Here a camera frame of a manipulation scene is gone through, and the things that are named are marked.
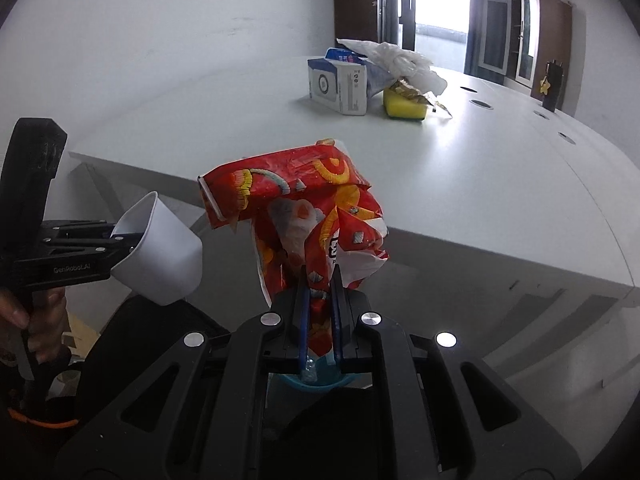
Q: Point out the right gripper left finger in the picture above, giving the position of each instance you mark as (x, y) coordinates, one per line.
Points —
(168, 394)

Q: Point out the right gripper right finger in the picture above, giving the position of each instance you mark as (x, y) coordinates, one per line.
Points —
(448, 414)

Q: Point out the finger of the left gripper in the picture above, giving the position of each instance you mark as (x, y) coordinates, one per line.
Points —
(77, 229)
(89, 254)

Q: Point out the small white plastic cup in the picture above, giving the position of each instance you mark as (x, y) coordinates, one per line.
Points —
(166, 262)

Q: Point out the red chips bag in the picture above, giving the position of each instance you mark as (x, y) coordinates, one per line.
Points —
(312, 214)

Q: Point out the white blue cardboard box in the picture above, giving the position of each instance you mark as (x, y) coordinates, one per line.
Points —
(338, 85)

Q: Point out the yellow green sponge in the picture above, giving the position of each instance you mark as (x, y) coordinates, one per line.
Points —
(399, 107)

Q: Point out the blue snack bag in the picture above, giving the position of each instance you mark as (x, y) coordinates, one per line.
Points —
(378, 79)

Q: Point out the white plastic bag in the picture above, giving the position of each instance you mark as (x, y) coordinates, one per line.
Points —
(410, 65)

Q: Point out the gold foil wrapper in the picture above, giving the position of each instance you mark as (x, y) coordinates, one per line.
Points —
(405, 89)

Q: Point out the blue mesh trash basket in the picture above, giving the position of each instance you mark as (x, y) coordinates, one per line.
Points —
(320, 375)

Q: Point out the person's left hand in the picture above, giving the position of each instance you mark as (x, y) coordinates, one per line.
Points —
(45, 325)

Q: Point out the cardboard box on floor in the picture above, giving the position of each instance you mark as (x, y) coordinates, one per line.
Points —
(79, 337)

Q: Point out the dark brown wardrobe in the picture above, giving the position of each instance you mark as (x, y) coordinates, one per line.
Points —
(374, 20)

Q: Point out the brown cabinet glass door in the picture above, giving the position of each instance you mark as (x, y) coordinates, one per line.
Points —
(544, 35)

